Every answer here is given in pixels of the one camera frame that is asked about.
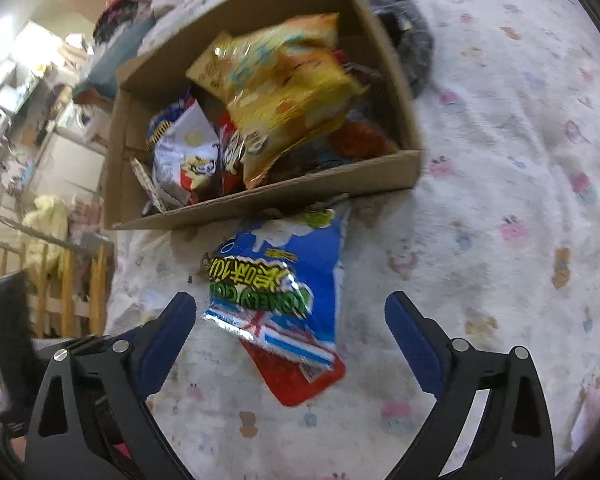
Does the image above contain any blue green lettered snack bag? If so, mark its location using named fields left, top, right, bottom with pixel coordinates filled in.
left=204, top=197, right=350, bottom=370

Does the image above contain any red cartoon snack bag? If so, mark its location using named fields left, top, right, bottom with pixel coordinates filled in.
left=216, top=114, right=245, bottom=195

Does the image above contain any white red snack bag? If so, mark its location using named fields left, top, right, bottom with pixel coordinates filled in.
left=152, top=100, right=220, bottom=209

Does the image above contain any teal orange cushion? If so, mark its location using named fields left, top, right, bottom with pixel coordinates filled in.
left=72, top=16, right=155, bottom=110

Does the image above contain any wooden stair railing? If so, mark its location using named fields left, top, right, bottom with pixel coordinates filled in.
left=0, top=214, right=114, bottom=338

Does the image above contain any blue bear snack bag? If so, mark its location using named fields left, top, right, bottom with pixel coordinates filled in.
left=146, top=92, right=195, bottom=151

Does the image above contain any dark striped cloth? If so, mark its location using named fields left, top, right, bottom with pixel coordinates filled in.
left=365, top=0, right=434, bottom=99

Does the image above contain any yellow chips bag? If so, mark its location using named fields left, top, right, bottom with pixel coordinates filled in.
left=186, top=13, right=365, bottom=190

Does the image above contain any red small snack packet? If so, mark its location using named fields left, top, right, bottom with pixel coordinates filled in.
left=242, top=341, right=346, bottom=408

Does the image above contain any brown cardboard box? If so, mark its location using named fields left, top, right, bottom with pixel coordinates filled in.
left=104, top=0, right=422, bottom=230

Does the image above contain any white patterned bed quilt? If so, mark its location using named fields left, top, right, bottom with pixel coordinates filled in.
left=104, top=0, right=600, bottom=480

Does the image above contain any white cabinet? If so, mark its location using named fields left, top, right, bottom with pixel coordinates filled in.
left=29, top=133, right=106, bottom=205

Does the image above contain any yellow cloth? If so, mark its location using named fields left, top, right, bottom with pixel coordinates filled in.
left=22, top=195, right=69, bottom=281

